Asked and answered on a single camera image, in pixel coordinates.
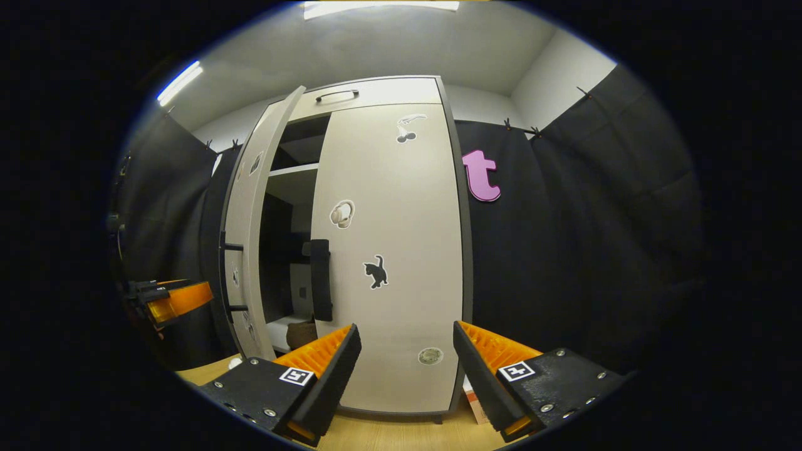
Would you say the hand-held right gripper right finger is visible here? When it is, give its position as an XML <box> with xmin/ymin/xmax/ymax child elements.
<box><xmin>452</xmin><ymin>321</ymin><xmax>627</xmax><ymax>442</ymax></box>

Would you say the black left door handle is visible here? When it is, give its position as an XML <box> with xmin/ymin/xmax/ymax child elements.
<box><xmin>219</xmin><ymin>232</ymin><xmax>249</xmax><ymax>312</ymax></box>

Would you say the white cabinet drawer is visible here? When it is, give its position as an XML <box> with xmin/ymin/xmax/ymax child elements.
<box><xmin>289</xmin><ymin>76</ymin><xmax>443</xmax><ymax>123</ymax></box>

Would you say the white shoe cabinet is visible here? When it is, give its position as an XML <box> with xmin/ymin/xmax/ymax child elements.
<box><xmin>219</xmin><ymin>75</ymin><xmax>475</xmax><ymax>425</ymax></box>

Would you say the white cabinet door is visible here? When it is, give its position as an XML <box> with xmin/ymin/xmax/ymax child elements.
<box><xmin>311</xmin><ymin>103</ymin><xmax>466</xmax><ymax>415</ymax></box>
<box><xmin>221</xmin><ymin>86</ymin><xmax>306</xmax><ymax>362</ymax></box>

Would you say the brown book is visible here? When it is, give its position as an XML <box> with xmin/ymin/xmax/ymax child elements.
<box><xmin>462</xmin><ymin>375</ymin><xmax>491</xmax><ymax>425</ymax></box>

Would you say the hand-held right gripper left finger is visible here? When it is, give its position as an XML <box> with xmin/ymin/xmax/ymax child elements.
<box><xmin>199</xmin><ymin>323</ymin><xmax>363</xmax><ymax>447</ymax></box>

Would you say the brown fuzzy shoe with bow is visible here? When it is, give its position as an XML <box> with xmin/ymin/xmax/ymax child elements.
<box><xmin>286</xmin><ymin>321</ymin><xmax>318</xmax><ymax>350</ymax></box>

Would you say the narrow ceiling light strip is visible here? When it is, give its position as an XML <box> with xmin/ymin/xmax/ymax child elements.
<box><xmin>157</xmin><ymin>60</ymin><xmax>204</xmax><ymax>107</ymax></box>

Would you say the wide ceiling light panel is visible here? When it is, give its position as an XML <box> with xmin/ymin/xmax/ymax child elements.
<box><xmin>304</xmin><ymin>0</ymin><xmax>460</xmax><ymax>20</ymax></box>

